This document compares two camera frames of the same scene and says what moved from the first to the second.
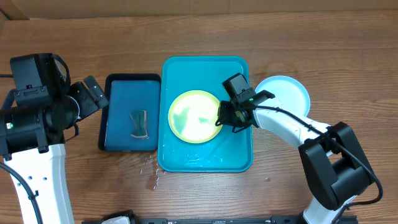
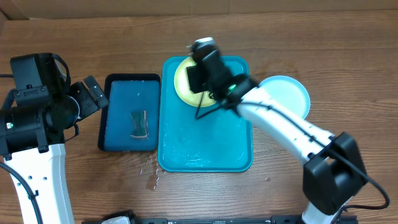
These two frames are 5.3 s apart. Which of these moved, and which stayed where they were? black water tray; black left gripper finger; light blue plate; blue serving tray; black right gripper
Moved: black right gripper
Stayed: blue serving tray; black left gripper finger; black water tray; light blue plate
